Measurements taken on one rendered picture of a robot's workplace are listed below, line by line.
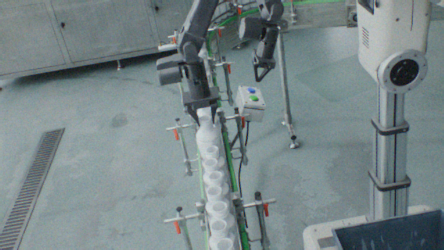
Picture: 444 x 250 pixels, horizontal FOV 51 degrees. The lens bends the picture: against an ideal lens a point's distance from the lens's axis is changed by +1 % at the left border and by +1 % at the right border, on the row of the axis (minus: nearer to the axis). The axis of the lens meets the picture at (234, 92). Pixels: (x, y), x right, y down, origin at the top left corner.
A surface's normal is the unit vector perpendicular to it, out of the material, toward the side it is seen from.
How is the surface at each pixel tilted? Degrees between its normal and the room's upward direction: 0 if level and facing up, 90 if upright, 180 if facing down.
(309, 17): 90
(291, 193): 0
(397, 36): 101
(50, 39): 90
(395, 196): 90
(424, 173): 0
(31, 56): 90
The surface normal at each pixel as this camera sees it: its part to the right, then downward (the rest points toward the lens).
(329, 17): -0.19, 0.49
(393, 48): 0.14, 0.61
